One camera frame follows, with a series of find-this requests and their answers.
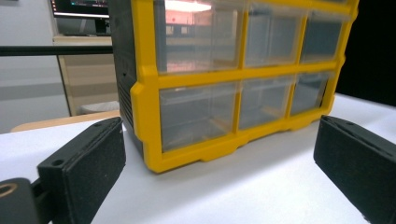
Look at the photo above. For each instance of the light wooden desk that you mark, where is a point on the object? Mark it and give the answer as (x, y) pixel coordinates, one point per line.
(90, 77)

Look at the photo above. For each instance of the light wooden board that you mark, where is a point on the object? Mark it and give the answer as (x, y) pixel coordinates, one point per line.
(62, 121)

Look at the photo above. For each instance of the grid of clear drawers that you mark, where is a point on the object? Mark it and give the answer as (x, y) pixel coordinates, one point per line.
(199, 118)

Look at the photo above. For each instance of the black metal frame bar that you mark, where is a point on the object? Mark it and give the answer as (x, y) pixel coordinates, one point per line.
(46, 50)

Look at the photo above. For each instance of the computer monitor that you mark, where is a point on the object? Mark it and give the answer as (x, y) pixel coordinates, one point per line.
(81, 7)

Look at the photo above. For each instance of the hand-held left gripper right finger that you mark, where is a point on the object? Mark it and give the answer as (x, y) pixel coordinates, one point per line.
(358, 168)

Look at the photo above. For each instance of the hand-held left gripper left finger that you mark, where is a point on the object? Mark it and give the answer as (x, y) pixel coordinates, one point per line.
(87, 168)

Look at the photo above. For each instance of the yellow and black drawer organizer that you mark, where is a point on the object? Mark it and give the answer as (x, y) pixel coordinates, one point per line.
(146, 93)

